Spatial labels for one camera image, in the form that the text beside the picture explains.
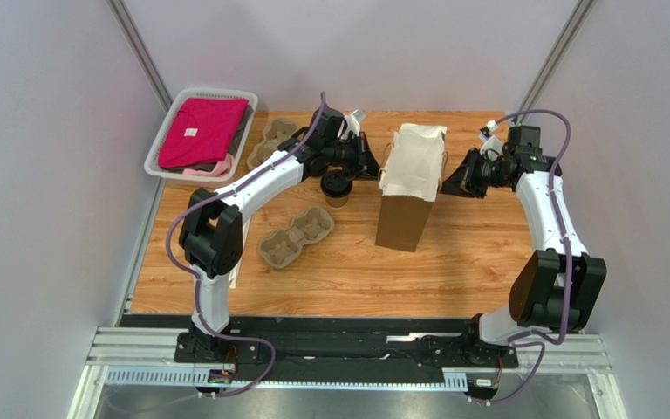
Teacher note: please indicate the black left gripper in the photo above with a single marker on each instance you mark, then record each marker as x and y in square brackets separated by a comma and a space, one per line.
[365, 166]

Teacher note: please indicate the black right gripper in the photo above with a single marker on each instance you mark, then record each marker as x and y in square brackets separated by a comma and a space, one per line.
[468, 176]

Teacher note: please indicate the black plastic cup lid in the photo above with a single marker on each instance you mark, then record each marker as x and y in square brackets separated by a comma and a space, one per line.
[335, 184]

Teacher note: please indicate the brown paper coffee cup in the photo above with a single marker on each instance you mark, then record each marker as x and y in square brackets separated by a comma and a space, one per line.
[336, 202]

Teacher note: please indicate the brown paper bag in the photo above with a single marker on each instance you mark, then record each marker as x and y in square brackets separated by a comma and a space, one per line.
[409, 182]

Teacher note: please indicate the cardboard cup carrier tray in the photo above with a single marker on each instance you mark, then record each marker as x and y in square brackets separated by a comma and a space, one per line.
[276, 131]

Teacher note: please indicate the single cardboard cup carrier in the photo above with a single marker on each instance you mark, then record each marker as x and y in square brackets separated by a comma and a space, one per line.
[283, 246]

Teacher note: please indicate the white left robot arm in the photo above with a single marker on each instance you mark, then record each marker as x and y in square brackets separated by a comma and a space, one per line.
[211, 229]

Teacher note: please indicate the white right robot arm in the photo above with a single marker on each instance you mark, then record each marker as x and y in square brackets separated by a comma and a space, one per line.
[556, 290]

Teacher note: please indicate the white paper straw bundle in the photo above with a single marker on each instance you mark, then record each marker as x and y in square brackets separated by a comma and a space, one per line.
[234, 274]

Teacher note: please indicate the pink folded cloth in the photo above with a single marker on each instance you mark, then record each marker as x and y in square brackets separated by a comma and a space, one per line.
[201, 132]

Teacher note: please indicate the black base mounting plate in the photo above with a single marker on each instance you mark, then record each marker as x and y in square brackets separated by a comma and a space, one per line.
[336, 350]

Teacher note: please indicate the white plastic basket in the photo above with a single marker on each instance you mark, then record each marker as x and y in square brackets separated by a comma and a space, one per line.
[212, 175]

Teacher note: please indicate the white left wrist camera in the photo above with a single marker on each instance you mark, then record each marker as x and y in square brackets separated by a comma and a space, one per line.
[353, 123]

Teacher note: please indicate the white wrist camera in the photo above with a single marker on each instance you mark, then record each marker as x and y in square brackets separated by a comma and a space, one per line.
[353, 123]
[491, 147]

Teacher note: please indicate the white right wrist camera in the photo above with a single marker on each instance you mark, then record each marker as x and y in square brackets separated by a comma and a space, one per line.
[491, 147]

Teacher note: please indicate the aluminium frame rail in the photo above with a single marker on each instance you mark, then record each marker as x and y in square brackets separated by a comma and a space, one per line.
[148, 367]

